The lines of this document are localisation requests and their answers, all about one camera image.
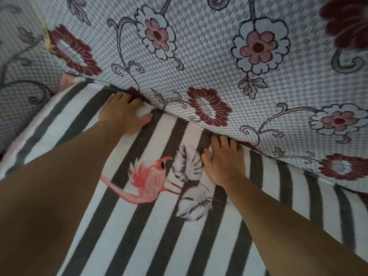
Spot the person's right hand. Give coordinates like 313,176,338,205
201,135,248,188

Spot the person's right forearm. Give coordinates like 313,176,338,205
221,174,368,276

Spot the person's left hand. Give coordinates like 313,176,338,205
99,92,153,137

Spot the striped flamingo print blanket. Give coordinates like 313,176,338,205
0,74,368,276

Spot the person's left forearm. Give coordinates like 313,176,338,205
0,120,130,276

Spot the floral checked mattress cover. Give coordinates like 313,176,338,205
0,0,368,196

